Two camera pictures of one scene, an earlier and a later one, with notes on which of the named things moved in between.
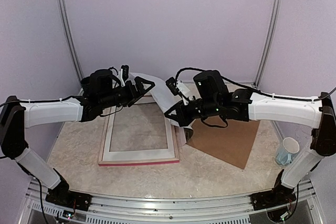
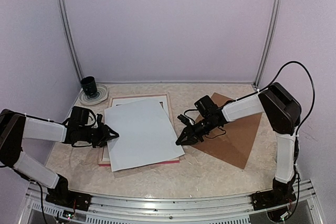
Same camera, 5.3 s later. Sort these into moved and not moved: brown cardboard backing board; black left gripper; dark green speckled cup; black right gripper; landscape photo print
Moved: black left gripper; black right gripper; landscape photo print
Not moved: dark green speckled cup; brown cardboard backing board
